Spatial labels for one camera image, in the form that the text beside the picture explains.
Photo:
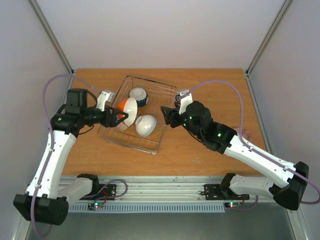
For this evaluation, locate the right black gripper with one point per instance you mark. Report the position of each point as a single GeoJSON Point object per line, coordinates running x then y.
{"type": "Point", "coordinates": [173, 118]}

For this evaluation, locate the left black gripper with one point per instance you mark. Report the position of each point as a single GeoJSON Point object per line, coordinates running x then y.
{"type": "Point", "coordinates": [113, 122]}

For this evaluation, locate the chrome wire dish rack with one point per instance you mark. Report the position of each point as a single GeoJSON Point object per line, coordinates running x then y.
{"type": "Point", "coordinates": [160, 94]}

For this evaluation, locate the teal and white bowl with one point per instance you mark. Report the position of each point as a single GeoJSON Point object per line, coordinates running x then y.
{"type": "Point", "coordinates": [140, 95]}

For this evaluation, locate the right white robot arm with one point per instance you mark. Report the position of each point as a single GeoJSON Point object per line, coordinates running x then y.
{"type": "Point", "coordinates": [283, 181]}

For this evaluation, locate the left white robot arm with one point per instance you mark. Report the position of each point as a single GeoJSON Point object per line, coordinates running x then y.
{"type": "Point", "coordinates": [43, 201]}

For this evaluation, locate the red patterned small dish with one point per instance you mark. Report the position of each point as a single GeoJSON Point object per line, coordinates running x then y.
{"type": "Point", "coordinates": [245, 133]}

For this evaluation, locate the left controller board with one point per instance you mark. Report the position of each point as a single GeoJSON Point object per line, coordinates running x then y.
{"type": "Point", "coordinates": [95, 206]}

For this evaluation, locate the controller board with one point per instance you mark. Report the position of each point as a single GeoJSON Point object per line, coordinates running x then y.
{"type": "Point", "coordinates": [95, 206]}
{"type": "Point", "coordinates": [233, 205]}

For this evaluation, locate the right controller board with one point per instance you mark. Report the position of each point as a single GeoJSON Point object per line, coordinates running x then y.
{"type": "Point", "coordinates": [233, 205]}

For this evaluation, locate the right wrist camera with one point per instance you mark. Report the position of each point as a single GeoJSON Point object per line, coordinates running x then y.
{"type": "Point", "coordinates": [183, 98]}

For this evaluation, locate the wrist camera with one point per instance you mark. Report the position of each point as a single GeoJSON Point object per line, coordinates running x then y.
{"type": "Point", "coordinates": [183, 98]}
{"type": "Point", "coordinates": [106, 96]}

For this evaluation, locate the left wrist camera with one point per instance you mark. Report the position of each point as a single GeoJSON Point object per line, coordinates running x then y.
{"type": "Point", "coordinates": [106, 96]}

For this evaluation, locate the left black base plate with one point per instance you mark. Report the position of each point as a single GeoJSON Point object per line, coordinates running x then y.
{"type": "Point", "coordinates": [110, 191]}

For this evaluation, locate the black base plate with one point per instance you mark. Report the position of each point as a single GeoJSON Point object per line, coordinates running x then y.
{"type": "Point", "coordinates": [214, 192]}
{"type": "Point", "coordinates": [110, 191]}

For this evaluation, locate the aluminium mounting rail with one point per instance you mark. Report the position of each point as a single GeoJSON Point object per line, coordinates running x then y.
{"type": "Point", "coordinates": [148, 189]}

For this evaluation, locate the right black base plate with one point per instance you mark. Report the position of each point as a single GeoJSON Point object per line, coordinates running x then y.
{"type": "Point", "coordinates": [214, 192]}

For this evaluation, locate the grey slotted cable duct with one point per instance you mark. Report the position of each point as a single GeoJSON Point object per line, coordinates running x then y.
{"type": "Point", "coordinates": [137, 208]}

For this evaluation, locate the left aluminium frame post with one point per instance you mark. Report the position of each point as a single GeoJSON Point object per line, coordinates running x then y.
{"type": "Point", "coordinates": [49, 32]}

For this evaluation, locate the aluminium frame post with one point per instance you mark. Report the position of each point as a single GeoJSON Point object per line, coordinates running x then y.
{"type": "Point", "coordinates": [269, 35]}
{"type": "Point", "coordinates": [49, 32]}

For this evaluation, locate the right aluminium frame post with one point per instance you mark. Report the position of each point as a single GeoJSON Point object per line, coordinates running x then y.
{"type": "Point", "coordinates": [269, 35]}

